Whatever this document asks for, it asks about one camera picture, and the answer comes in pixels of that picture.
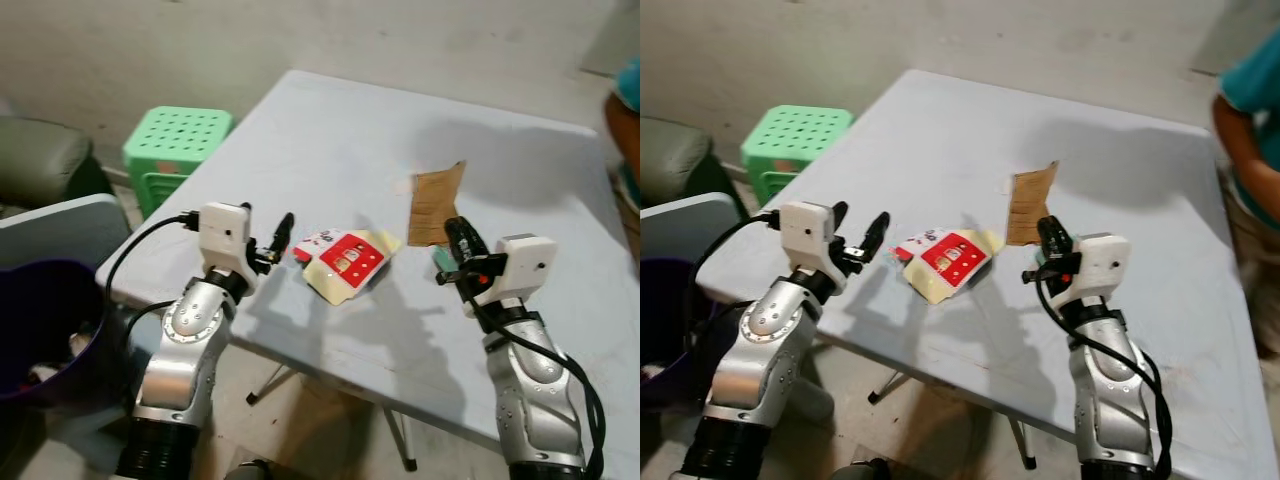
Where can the yellow pouch with red label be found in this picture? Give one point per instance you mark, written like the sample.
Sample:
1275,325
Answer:
950,265
352,265

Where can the brown paper packet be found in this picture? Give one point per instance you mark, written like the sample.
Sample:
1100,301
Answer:
435,205
1030,200

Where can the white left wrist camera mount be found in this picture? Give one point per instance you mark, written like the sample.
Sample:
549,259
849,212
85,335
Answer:
222,232
805,232

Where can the purple bin bag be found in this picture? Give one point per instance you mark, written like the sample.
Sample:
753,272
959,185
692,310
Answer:
40,320

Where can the green plastic stool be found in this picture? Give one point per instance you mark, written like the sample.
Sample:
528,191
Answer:
795,135
178,140

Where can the white and red snack packet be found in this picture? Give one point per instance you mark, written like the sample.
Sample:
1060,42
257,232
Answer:
918,243
315,243

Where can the dark robot leg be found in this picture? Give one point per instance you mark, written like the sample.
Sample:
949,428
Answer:
860,470
250,471

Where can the person's bare forearm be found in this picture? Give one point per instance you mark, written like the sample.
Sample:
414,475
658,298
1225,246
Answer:
620,130
1236,145

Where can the dark olive cushioned chair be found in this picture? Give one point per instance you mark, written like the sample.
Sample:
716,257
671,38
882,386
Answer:
40,160
670,160

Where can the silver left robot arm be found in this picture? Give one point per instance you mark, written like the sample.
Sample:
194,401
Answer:
760,340
185,340

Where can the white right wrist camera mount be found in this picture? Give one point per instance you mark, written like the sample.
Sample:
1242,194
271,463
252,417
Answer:
1103,265
527,265

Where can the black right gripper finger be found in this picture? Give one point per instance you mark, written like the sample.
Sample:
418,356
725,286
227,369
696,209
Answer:
464,240
1053,238

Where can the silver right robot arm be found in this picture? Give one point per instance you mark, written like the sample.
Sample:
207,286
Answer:
1105,390
535,390

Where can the person in teal shirt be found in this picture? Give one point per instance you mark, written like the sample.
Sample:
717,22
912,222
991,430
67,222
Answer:
1260,90
630,85

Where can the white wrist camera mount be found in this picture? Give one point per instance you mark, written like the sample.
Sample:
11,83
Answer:
1103,265
805,232
222,232
527,265

